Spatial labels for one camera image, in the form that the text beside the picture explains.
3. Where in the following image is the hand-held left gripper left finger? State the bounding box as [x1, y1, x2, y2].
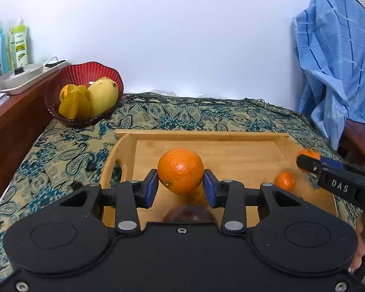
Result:
[59, 168, 159, 235]

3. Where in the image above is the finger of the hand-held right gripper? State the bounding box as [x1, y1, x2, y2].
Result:
[296, 154, 322, 175]
[320, 157, 365, 179]

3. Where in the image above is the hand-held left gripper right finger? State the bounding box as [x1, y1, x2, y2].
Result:
[203, 168, 305, 236]

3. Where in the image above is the bright orange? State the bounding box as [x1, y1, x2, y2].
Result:
[157, 148, 205, 196]

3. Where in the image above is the dark purple tomato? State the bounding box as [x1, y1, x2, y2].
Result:
[163, 205, 216, 223]

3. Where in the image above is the wooden serving tray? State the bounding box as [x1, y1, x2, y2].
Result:
[99, 129, 338, 228]

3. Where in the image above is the person's right hand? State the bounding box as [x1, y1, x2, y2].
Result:
[351, 216, 365, 276]

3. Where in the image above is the wooden chair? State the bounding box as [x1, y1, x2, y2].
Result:
[338, 119, 365, 171]

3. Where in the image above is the paisley patterned blanket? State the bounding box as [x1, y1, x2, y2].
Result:
[0, 93, 364, 283]

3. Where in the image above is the blue checked cloth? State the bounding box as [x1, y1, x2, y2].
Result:
[293, 0, 365, 151]

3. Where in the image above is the yellow mango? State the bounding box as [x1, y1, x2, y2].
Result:
[87, 78, 119, 118]

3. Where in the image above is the yellow starfruit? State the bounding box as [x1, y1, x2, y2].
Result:
[58, 85, 92, 119]

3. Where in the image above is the yellow citrus fruit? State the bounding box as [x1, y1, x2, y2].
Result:
[59, 83, 80, 101]

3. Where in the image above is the red fruit bowl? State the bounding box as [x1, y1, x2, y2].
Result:
[45, 64, 124, 127]

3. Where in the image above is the wooden cabinet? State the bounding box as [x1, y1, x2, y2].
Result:
[0, 64, 70, 219]

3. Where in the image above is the white plastic tray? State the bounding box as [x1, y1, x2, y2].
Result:
[0, 59, 69, 96]

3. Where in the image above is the green white label bottle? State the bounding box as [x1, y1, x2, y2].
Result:
[13, 17, 29, 67]

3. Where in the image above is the yellow green bottle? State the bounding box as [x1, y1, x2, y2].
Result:
[7, 27, 16, 71]

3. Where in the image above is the teal spray bottle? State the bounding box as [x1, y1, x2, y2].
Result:
[0, 22, 7, 76]

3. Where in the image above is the white cable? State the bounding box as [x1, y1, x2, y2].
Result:
[43, 56, 66, 68]

